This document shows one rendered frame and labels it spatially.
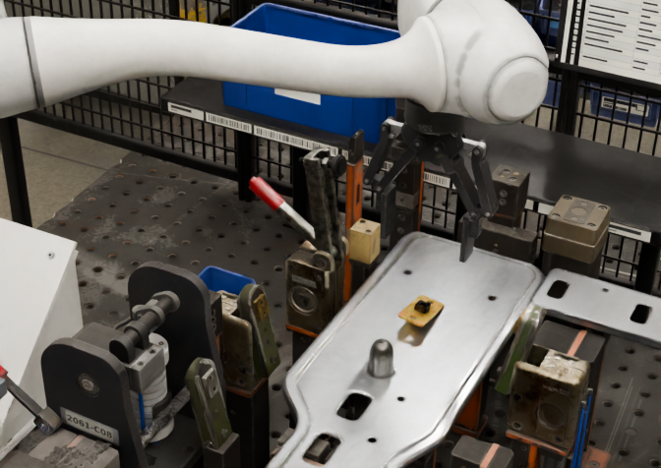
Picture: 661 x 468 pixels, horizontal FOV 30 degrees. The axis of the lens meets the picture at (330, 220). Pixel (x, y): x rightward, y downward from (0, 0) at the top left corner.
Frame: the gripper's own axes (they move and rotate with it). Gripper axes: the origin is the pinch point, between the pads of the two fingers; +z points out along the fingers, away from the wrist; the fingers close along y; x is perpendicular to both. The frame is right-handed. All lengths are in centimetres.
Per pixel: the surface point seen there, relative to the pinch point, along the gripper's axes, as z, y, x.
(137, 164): 43, -89, 56
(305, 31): 1, -46, 51
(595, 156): 11, 9, 49
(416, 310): 12.3, -0.4, -0.8
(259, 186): -0.3, -24.9, -0.8
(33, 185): 113, -183, 126
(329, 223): 2.2, -13.9, -1.1
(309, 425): 13.9, -3.2, -26.4
